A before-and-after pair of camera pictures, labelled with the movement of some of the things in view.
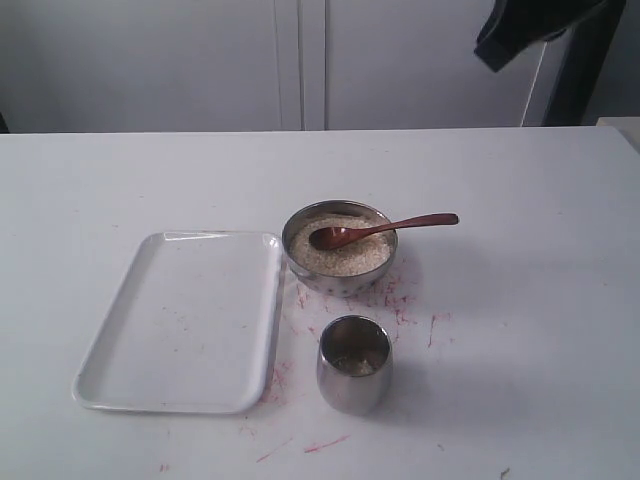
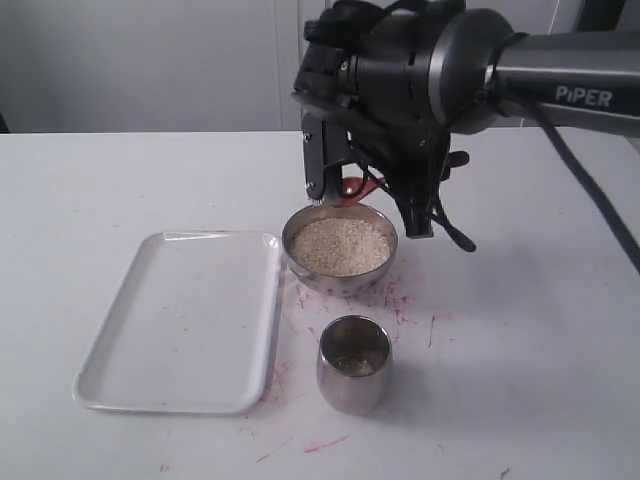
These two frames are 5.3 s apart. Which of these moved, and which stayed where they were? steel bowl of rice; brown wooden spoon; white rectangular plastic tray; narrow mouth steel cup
Moved: brown wooden spoon
Stayed: steel bowl of rice; narrow mouth steel cup; white rectangular plastic tray
